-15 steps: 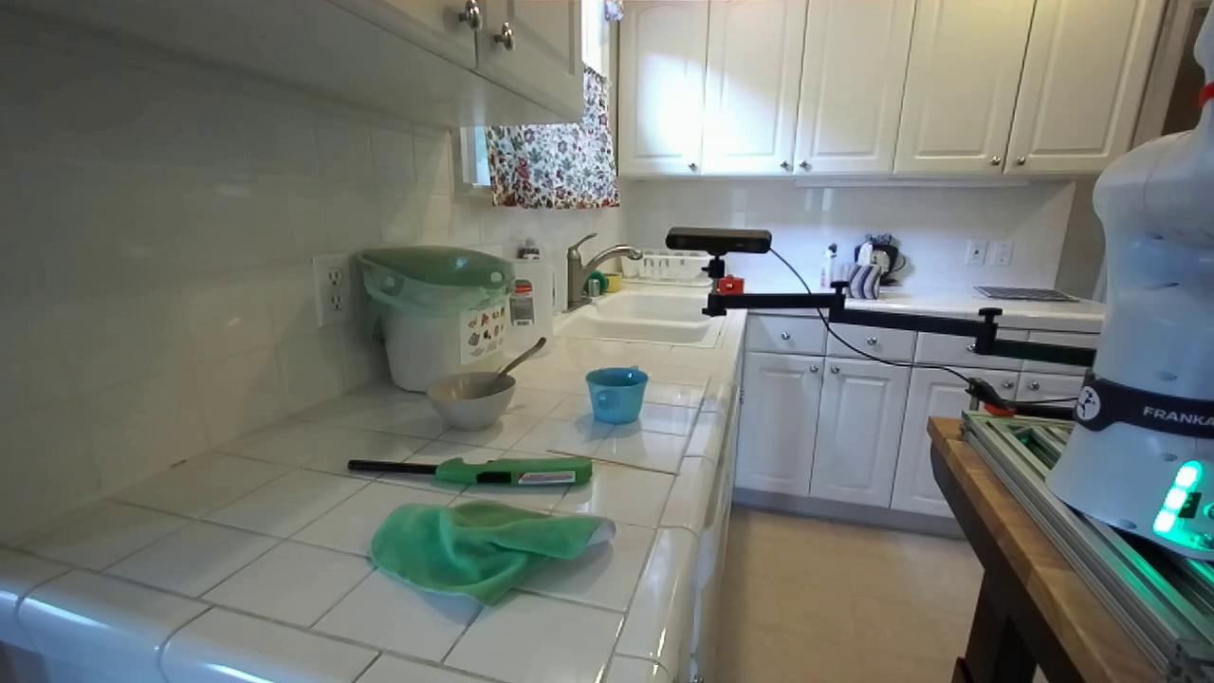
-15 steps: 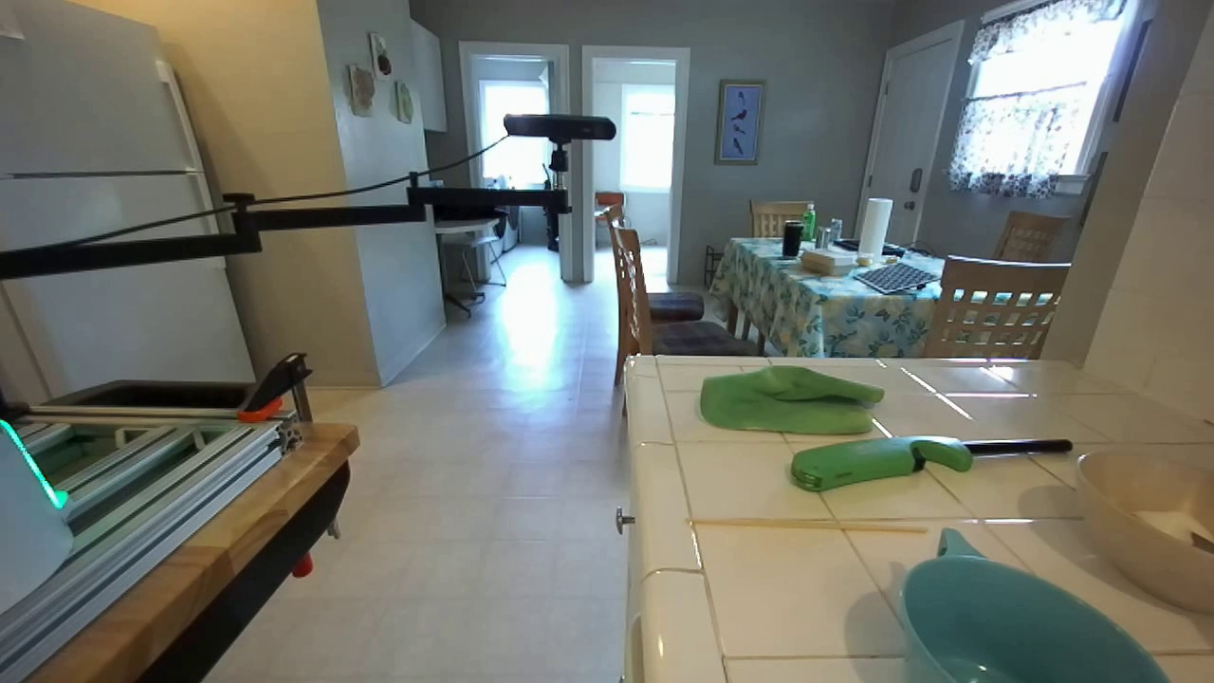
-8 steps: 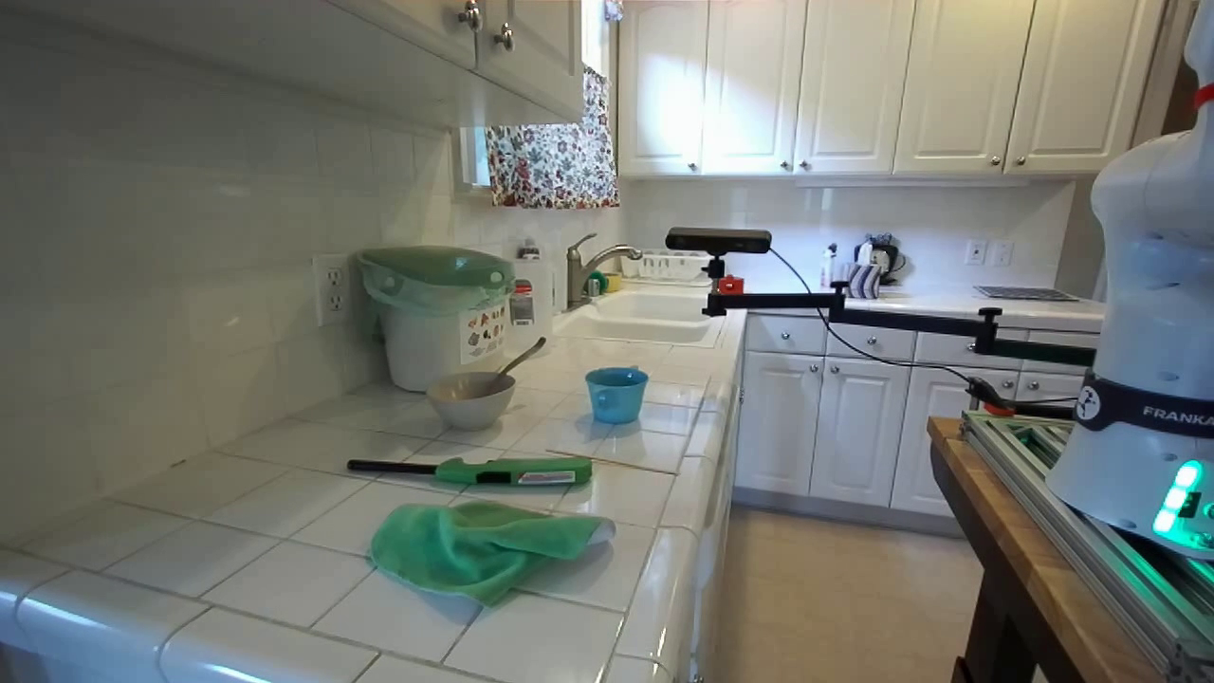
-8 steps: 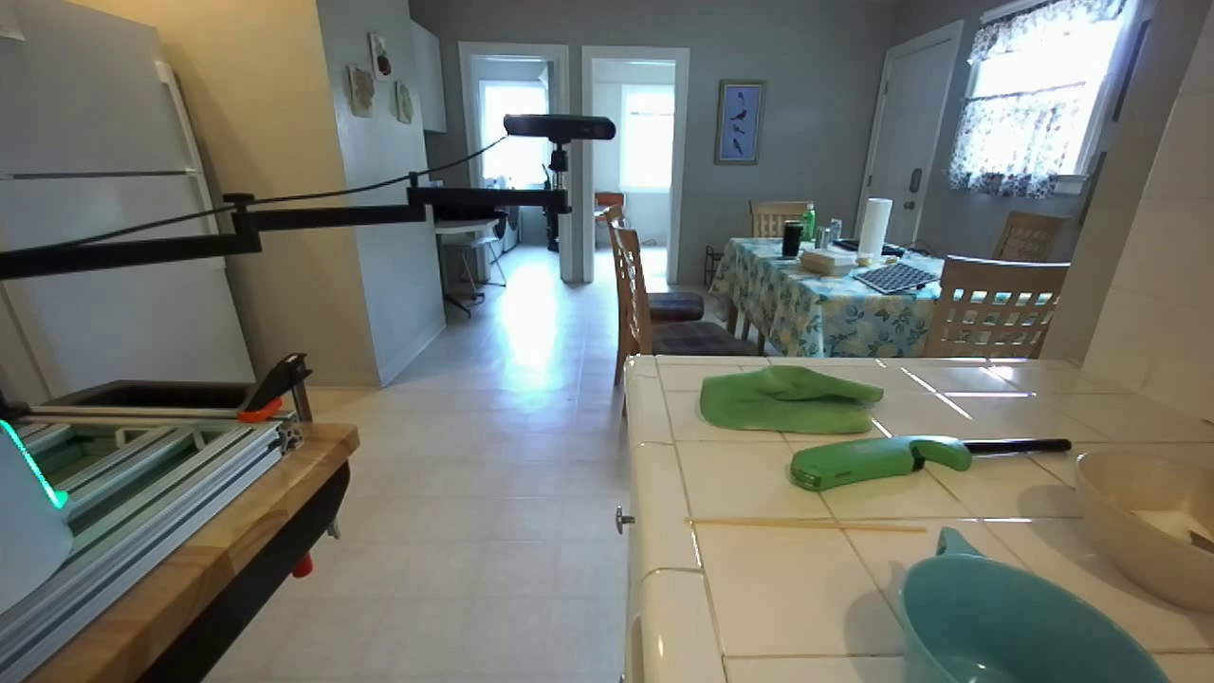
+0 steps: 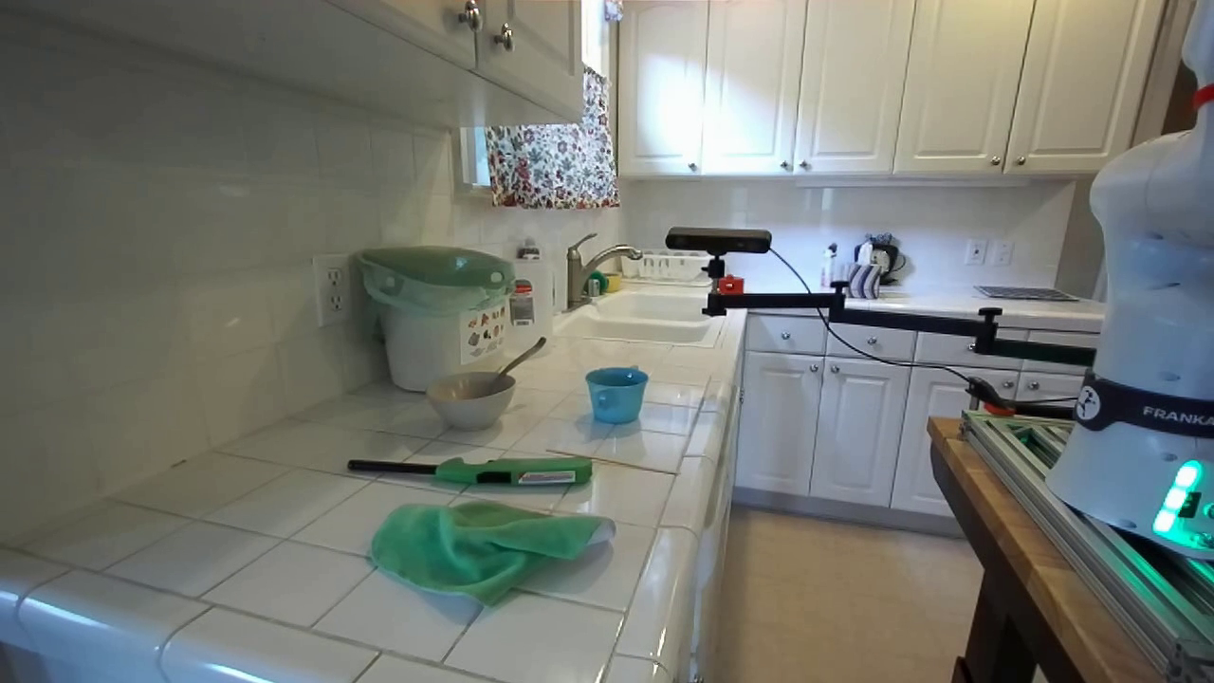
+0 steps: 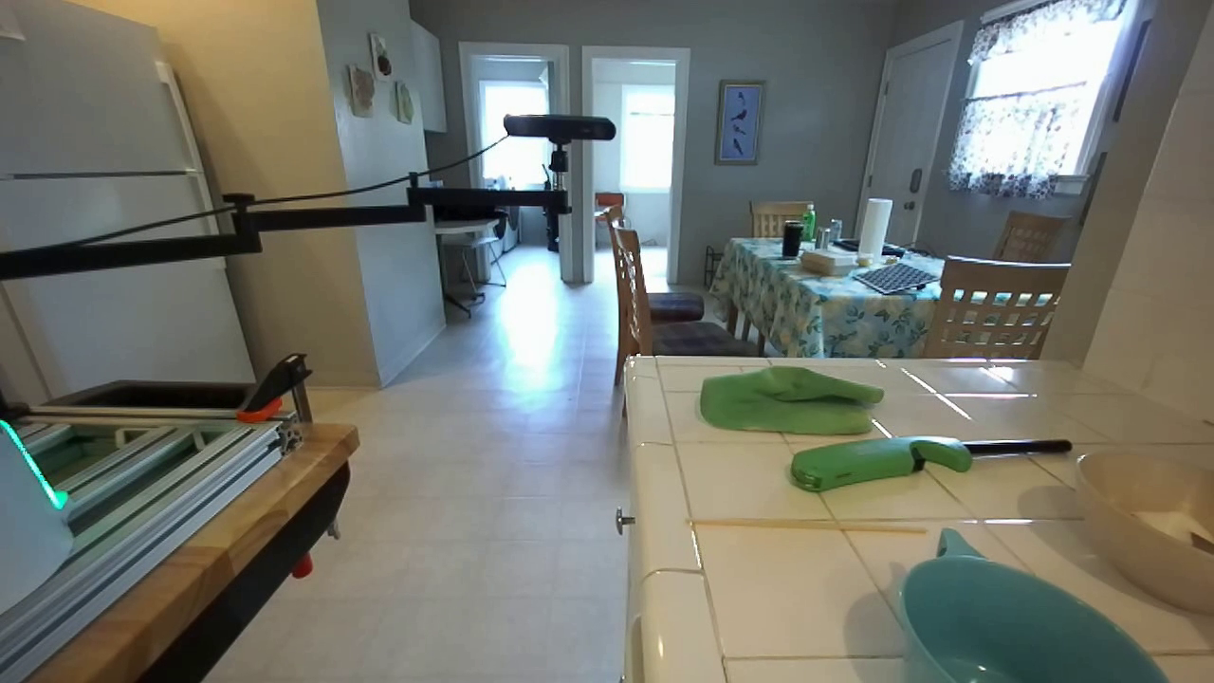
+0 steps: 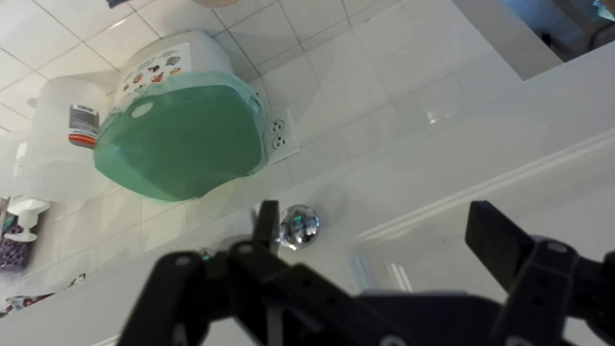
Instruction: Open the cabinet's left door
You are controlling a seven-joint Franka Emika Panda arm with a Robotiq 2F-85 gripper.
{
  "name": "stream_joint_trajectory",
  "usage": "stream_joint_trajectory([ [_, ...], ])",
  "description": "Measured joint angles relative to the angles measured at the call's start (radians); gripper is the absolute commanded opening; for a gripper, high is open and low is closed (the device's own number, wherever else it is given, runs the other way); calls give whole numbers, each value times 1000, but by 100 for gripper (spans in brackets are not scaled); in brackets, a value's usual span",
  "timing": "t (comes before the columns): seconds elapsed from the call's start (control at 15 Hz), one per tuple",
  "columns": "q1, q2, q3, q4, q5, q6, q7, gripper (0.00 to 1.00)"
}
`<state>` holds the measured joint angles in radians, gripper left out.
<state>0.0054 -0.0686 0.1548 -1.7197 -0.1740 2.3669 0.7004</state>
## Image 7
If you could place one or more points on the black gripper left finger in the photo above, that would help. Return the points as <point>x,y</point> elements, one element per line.
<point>212,288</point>

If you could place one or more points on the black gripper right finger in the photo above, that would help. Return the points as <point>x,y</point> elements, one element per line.
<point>550,288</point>

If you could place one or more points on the green bucket lid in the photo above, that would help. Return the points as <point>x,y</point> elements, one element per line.
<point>185,136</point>

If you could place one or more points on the white purple soap dispenser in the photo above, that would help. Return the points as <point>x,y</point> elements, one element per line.
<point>22,223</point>

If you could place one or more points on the white bottle with red label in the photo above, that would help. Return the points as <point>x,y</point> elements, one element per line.
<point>83,125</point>

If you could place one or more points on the white plastic bucket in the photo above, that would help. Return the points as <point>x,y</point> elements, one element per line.
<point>160,63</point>

